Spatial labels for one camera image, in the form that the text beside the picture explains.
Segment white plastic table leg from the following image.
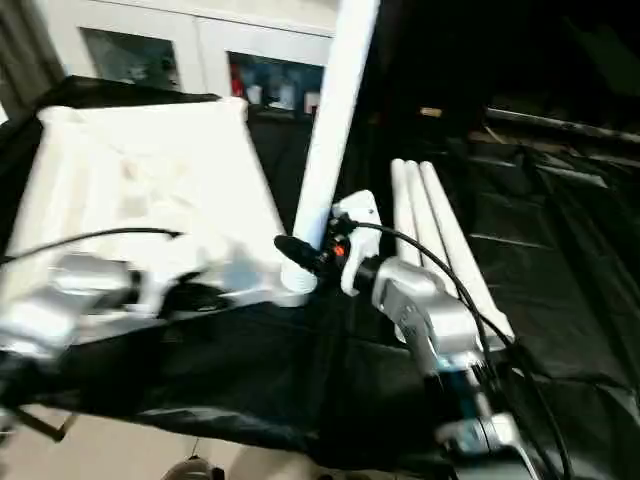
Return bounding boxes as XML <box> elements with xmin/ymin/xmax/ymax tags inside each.
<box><xmin>418</xmin><ymin>160</ymin><xmax>517</xmax><ymax>349</ymax></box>
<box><xmin>403</xmin><ymin>159</ymin><xmax>469</xmax><ymax>304</ymax></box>
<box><xmin>390</xmin><ymin>158</ymin><xmax>427</xmax><ymax>267</ymax></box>
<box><xmin>278</xmin><ymin>0</ymin><xmax>384</xmax><ymax>308</ymax></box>

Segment white plastic table top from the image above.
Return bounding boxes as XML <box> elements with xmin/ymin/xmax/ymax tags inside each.
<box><xmin>0</xmin><ymin>97</ymin><xmax>315</xmax><ymax>322</ymax></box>

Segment dark robot foot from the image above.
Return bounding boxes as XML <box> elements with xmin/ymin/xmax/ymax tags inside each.
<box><xmin>164</xmin><ymin>452</ymin><xmax>222</xmax><ymax>480</ymax></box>

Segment black metal stand leg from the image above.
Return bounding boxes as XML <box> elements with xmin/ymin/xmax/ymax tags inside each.
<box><xmin>0</xmin><ymin>403</ymin><xmax>67</xmax><ymax>444</ymax></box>

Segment black case with gold label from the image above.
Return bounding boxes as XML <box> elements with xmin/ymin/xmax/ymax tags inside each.
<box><xmin>349</xmin><ymin>0</ymin><xmax>497</xmax><ymax>152</ymax></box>

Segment black mat cover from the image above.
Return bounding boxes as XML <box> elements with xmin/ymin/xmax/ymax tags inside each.
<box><xmin>0</xmin><ymin>74</ymin><xmax>640</xmax><ymax>480</ymax></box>

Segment white cabinet with glass doors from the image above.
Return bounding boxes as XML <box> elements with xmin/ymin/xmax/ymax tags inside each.
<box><xmin>44</xmin><ymin>0</ymin><xmax>337</xmax><ymax>119</ymax></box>

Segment grey metal rod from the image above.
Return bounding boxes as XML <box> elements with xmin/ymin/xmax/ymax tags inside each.
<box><xmin>487</xmin><ymin>107</ymin><xmax>640</xmax><ymax>147</ymax></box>

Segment grey curtain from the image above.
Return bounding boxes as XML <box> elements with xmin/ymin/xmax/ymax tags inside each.
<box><xmin>0</xmin><ymin>0</ymin><xmax>66</xmax><ymax>122</ymax></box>

